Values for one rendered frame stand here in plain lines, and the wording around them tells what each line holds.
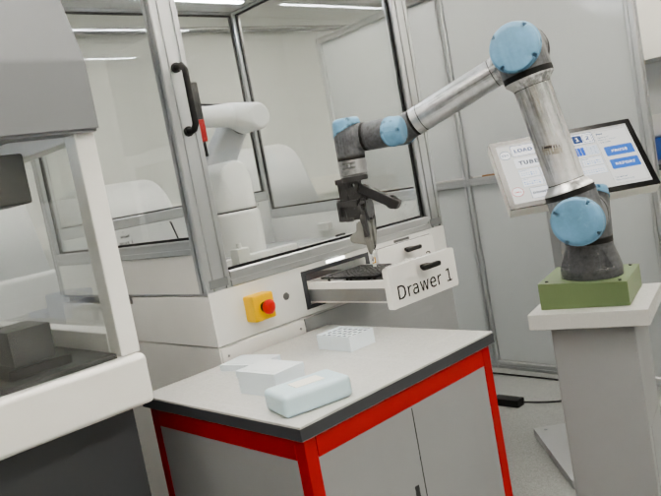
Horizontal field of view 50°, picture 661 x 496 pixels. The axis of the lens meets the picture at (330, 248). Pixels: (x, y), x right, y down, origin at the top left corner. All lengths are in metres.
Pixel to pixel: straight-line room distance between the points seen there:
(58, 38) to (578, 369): 1.40
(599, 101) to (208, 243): 2.08
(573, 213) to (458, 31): 2.29
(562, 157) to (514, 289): 2.18
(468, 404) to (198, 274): 0.76
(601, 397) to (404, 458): 0.59
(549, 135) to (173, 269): 1.04
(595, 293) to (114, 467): 1.17
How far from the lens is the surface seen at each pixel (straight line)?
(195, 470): 1.71
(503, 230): 3.81
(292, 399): 1.36
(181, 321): 2.04
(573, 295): 1.86
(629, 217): 3.43
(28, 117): 1.45
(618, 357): 1.88
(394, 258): 2.35
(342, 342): 1.77
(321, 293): 2.07
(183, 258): 1.96
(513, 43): 1.72
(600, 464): 1.99
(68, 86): 1.50
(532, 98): 1.73
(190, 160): 1.90
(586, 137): 2.78
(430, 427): 1.60
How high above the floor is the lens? 1.19
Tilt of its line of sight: 6 degrees down
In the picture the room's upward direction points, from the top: 10 degrees counter-clockwise
